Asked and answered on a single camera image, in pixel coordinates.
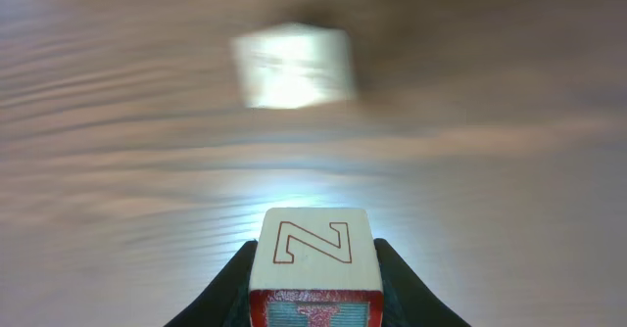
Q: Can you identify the plain wooden block right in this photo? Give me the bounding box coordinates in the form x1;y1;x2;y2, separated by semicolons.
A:
231;23;357;110

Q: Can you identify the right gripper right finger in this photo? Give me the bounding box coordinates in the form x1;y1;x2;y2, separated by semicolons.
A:
374;238;470;327

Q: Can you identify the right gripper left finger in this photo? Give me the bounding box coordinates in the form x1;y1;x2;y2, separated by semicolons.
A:
165;241;258;327

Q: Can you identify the red letter I block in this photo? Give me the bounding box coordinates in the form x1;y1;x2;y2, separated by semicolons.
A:
249;208;384;327

